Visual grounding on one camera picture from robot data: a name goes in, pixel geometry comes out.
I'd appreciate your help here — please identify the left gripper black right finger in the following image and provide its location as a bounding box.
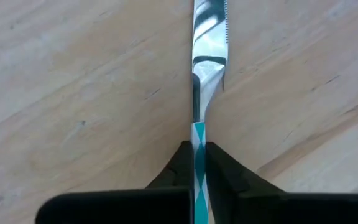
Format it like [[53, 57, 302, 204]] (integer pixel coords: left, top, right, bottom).
[[205, 141, 358, 224]]

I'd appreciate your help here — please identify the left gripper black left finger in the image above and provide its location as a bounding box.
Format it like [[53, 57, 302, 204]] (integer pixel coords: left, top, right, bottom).
[[35, 140, 195, 224]]

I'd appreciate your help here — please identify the table knife with teal handle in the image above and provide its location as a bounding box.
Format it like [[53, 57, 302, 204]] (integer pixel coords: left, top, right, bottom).
[[191, 0, 229, 224]]

